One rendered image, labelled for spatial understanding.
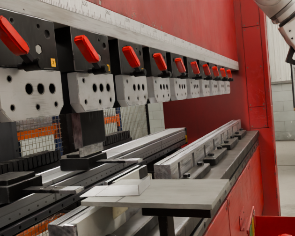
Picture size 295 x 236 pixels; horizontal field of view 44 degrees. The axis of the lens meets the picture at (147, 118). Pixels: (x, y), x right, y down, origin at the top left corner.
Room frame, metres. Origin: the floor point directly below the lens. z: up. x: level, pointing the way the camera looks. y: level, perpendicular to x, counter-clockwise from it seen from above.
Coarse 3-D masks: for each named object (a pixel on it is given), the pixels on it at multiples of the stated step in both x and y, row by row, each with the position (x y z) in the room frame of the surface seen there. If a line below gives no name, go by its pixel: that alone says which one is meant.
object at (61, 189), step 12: (0, 180) 0.83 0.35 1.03; (12, 180) 0.83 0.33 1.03; (24, 180) 0.86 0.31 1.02; (36, 180) 0.89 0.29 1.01; (0, 192) 0.81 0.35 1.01; (12, 192) 0.82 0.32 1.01; (24, 192) 0.84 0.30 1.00; (36, 192) 0.83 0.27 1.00; (48, 192) 0.81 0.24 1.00; (60, 192) 0.80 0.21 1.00; (72, 192) 0.79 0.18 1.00
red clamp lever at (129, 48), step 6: (126, 48) 0.85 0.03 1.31; (132, 48) 0.85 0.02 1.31; (126, 54) 0.85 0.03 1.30; (132, 54) 0.86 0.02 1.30; (132, 60) 0.87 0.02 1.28; (138, 60) 0.88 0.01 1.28; (132, 66) 0.89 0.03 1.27; (138, 66) 0.88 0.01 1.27; (132, 72) 0.91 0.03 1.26; (138, 72) 0.90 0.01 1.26; (144, 72) 0.90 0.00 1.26
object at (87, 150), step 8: (88, 112) 0.78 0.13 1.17; (96, 112) 0.82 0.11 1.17; (72, 120) 0.76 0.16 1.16; (80, 120) 0.75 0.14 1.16; (88, 120) 0.78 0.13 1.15; (96, 120) 0.81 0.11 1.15; (80, 128) 0.75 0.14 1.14; (88, 128) 0.78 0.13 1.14; (96, 128) 0.81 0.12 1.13; (104, 128) 0.84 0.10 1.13; (80, 136) 0.75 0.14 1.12; (88, 136) 0.78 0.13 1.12; (96, 136) 0.81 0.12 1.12; (104, 136) 0.84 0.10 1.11; (80, 144) 0.75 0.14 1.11; (88, 144) 0.77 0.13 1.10; (96, 144) 0.82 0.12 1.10; (80, 152) 0.76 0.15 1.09; (88, 152) 0.79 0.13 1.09
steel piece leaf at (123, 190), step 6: (144, 180) 0.75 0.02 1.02; (108, 186) 0.81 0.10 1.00; (114, 186) 0.80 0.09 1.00; (120, 186) 0.79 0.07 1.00; (126, 186) 0.79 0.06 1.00; (132, 186) 0.78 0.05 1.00; (138, 186) 0.71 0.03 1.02; (144, 186) 0.74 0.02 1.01; (102, 192) 0.76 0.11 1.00; (108, 192) 0.75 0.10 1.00; (114, 192) 0.75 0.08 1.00; (120, 192) 0.74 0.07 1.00; (126, 192) 0.74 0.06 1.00; (132, 192) 0.73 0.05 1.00; (138, 192) 0.73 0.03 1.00
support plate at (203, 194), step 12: (120, 180) 0.87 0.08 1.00; (132, 180) 0.85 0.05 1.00; (156, 180) 0.83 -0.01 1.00; (168, 180) 0.82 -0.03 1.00; (180, 180) 0.81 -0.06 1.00; (192, 180) 0.80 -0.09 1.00; (204, 180) 0.79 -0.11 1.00; (216, 180) 0.78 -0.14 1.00; (228, 180) 0.77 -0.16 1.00; (144, 192) 0.73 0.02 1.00; (156, 192) 0.72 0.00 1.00; (168, 192) 0.71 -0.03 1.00; (180, 192) 0.70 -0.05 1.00; (192, 192) 0.70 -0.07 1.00; (204, 192) 0.69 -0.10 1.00; (216, 192) 0.68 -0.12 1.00; (84, 204) 0.71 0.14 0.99; (96, 204) 0.70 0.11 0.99; (108, 204) 0.69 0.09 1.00; (120, 204) 0.68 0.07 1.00; (132, 204) 0.67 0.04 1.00; (144, 204) 0.66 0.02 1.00; (156, 204) 0.65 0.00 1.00; (168, 204) 0.64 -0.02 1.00; (180, 204) 0.63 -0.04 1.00; (192, 204) 0.62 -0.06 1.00; (204, 204) 0.62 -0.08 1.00
